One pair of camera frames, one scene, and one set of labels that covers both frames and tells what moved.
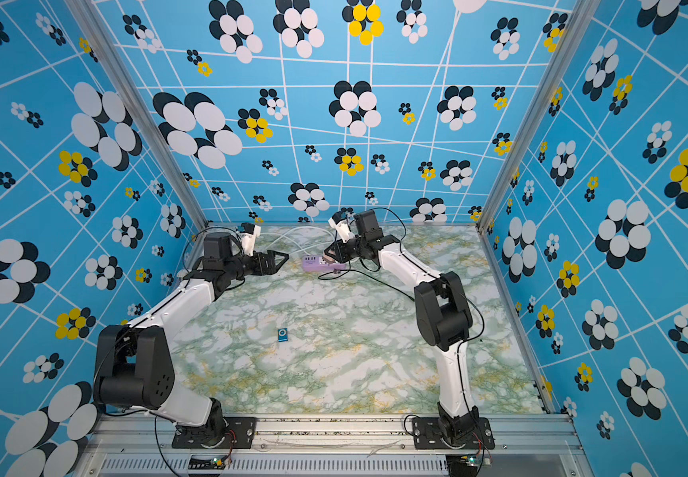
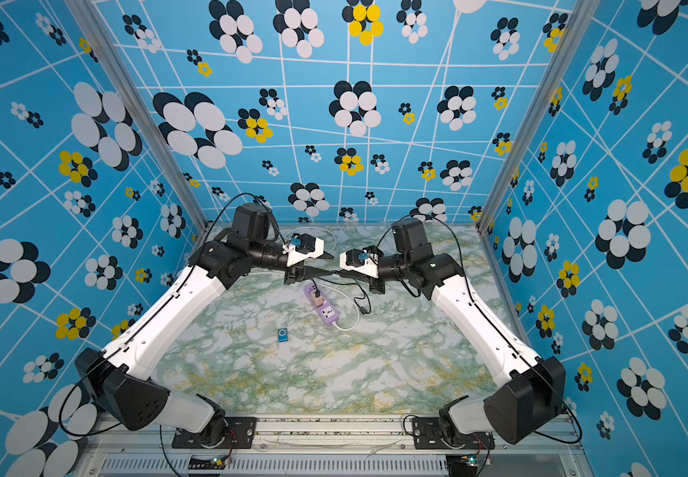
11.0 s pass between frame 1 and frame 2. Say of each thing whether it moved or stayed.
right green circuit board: stayed
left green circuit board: stayed
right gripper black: moved
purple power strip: moved
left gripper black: moved
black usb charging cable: moved
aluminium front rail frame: stayed
